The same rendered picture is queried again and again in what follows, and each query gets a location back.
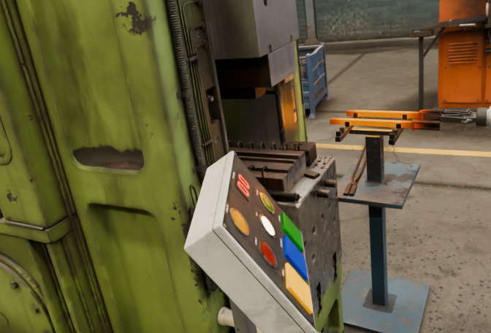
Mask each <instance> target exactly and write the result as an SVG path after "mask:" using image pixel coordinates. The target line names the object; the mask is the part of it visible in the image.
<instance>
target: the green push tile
mask: <svg viewBox="0 0 491 333"><path fill-rule="evenodd" d="M281 223H282V230H283V231H284V233H285V234H286V235H287V236H288V237H289V239H290V240H291V241H292V242H293V243H294V244H295V245H296V246H297V248H298V249H299V250H300V252H303V251H304V248H303V243H302V234H301V233H300V231H299V230H298V229H297V227H296V226H295V225H294V224H293V223H292V222H291V221H290V220H289V218H288V217H287V216H286V214H285V213H281Z"/></svg>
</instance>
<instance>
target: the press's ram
mask: <svg viewBox="0 0 491 333"><path fill-rule="evenodd" d="M205 3H206V8H207V13H208V21H209V27H210V35H211V39H212V45H213V53H214V58H215V60H223V59H237V58H260V57H262V56H264V55H266V54H268V53H269V52H272V51H274V50H277V49H278V48H280V47H283V46H284V45H287V44H289V43H290V42H293V41H294V40H296V39H299V30H298V22H297V6H296V0H205Z"/></svg>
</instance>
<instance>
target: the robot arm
mask: <svg viewBox="0 0 491 333"><path fill-rule="evenodd" d="M422 120H441V122H444V123H458V124H463V125H467V123H474V122H476V126H480V127H487V126H488V129H491V106H490V109H488V108H487V107H479V108H477V111H476V112H472V111H471V110H470V109H466V110H444V113H443V114H442V112H440V113H437V112H423V113H422Z"/></svg>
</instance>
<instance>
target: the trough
mask: <svg viewBox="0 0 491 333"><path fill-rule="evenodd" d="M235 153H236V154H237V156H248V157H260V158H282V159H294V161H295V163H296V162H297V161H298V160H299V159H298V156H292V155H280V154H267V153H244V152H235Z"/></svg>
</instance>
